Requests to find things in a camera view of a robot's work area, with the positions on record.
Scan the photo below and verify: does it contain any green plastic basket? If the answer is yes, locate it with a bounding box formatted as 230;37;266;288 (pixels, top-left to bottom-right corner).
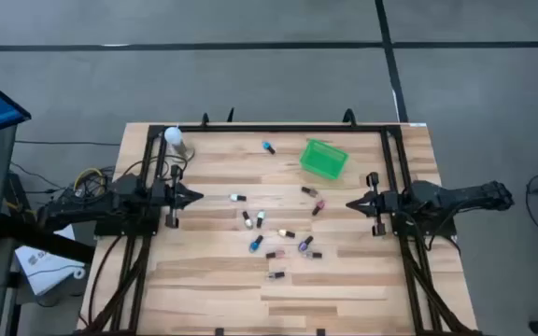
298;138;350;181

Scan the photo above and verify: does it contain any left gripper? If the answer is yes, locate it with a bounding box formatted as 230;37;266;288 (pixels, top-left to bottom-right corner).
149;164;205;230

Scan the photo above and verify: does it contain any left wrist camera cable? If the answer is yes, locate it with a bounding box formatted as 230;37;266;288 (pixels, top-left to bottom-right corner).
131;147;196;181

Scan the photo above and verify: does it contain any black aluminium table frame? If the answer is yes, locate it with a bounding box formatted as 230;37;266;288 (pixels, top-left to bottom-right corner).
75;123;483;336

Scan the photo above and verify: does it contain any white bulb brass lamp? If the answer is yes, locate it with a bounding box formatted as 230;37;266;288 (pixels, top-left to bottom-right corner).
163;125;196;163

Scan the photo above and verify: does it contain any white printed paper sheet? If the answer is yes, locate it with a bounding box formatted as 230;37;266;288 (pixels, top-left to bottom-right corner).
14;222;87;297

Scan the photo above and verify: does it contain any yellow cable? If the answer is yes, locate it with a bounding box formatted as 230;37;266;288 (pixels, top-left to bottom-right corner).
72;166;106;197

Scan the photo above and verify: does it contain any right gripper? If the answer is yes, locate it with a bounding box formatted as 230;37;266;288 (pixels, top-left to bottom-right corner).
346;171;399;237

